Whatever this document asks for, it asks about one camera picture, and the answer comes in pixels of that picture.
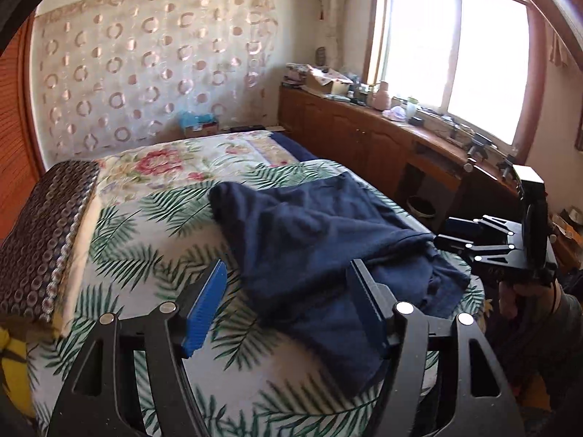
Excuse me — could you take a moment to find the dark patterned folded cushion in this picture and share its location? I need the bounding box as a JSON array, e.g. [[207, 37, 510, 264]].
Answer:
[[0, 160, 101, 328]]

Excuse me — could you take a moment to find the cardboard box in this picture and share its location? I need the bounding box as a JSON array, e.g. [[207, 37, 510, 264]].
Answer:
[[304, 66, 353, 96]]

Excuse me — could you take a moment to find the cream folded quilt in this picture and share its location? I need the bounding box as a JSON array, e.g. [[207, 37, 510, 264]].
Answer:
[[50, 196, 101, 338]]

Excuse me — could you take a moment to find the window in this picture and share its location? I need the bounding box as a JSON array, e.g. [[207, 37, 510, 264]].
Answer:
[[364, 0, 547, 155]]

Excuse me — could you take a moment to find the person's right hand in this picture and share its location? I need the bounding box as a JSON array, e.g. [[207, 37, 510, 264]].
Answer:
[[498, 280, 559, 318]]

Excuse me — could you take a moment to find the wooden cabinet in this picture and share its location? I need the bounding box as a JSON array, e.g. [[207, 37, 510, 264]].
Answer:
[[278, 86, 520, 233]]

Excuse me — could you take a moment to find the pale window curtain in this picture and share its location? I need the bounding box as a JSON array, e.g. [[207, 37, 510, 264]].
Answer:
[[314, 0, 347, 69]]

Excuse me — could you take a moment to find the navy bed blanket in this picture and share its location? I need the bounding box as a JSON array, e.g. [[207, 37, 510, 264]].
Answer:
[[272, 132, 315, 163]]

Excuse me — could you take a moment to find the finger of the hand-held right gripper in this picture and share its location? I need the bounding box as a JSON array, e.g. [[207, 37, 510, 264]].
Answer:
[[444, 215, 519, 238], [435, 234, 516, 265]]

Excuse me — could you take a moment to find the circle pattern sheer curtain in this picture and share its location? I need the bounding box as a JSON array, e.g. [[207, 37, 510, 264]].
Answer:
[[34, 0, 278, 165]]

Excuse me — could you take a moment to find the yellow cushion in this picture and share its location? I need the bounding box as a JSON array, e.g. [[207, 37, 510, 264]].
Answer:
[[0, 325, 35, 420]]

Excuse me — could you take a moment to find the floral quilt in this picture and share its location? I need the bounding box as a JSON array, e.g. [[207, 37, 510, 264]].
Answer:
[[95, 131, 301, 201]]

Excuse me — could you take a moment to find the person's right forearm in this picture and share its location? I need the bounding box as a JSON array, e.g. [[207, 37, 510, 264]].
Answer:
[[510, 273, 583, 401]]

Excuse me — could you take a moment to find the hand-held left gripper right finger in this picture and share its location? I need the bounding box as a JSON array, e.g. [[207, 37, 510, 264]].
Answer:
[[346, 259, 522, 437]]

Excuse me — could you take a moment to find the dark waste bin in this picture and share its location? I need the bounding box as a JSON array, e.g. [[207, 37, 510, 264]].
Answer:
[[407, 196, 437, 220]]

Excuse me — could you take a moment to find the blue tissue box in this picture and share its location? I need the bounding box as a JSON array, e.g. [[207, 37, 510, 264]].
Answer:
[[177, 110, 218, 135]]

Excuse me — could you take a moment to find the navy printed t-shirt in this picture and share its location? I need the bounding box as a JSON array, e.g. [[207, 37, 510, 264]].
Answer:
[[208, 175, 472, 394]]

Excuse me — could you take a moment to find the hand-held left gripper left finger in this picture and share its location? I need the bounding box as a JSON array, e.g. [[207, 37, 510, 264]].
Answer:
[[48, 259, 228, 437]]

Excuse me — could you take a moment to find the leaf print bedsheet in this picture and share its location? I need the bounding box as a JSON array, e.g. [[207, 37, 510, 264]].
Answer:
[[27, 159, 486, 437]]

